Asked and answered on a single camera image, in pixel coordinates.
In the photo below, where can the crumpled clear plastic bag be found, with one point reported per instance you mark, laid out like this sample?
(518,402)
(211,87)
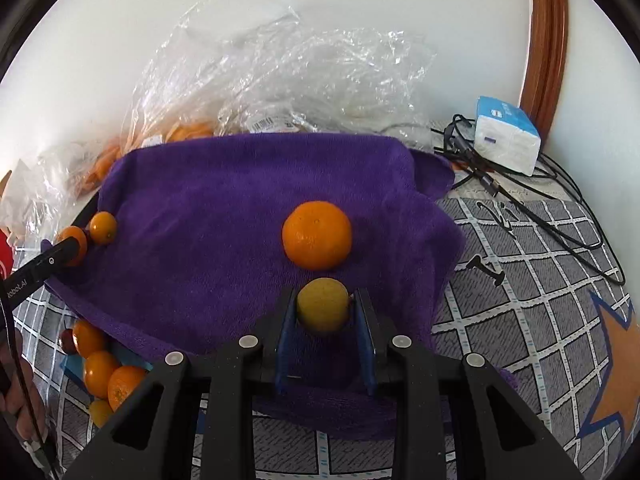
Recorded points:
(340,70)

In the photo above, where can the large orange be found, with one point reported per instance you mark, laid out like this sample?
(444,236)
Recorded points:
(316,234)

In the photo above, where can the person's left hand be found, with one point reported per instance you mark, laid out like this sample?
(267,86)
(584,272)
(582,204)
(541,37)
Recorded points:
(15,390)

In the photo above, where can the brown wooden frame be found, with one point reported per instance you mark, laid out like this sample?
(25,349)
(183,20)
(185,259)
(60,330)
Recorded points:
(545,35)

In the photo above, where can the small red fruit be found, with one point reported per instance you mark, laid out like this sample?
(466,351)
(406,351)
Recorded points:
(65,341)

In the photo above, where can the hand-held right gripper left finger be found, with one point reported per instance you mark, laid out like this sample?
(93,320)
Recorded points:
(281,345)

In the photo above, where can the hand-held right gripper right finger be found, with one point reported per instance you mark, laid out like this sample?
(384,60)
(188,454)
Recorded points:
(367,345)

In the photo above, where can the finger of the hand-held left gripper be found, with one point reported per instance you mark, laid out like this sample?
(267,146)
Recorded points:
(60,256)

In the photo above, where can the purple towel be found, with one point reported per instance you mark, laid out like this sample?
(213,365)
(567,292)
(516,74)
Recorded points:
(200,210)

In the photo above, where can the wrapped orange cluster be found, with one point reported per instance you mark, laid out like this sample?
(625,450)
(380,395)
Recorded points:
(97,170)

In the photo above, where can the whitish plastic bag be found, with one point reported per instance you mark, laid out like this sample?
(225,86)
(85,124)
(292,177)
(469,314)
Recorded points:
(45,180)

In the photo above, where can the red object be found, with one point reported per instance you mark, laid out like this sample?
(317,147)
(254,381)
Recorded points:
(4,255)

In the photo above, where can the blue white tissue pack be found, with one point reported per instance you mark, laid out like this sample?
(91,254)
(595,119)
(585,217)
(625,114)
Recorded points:
(505,140)

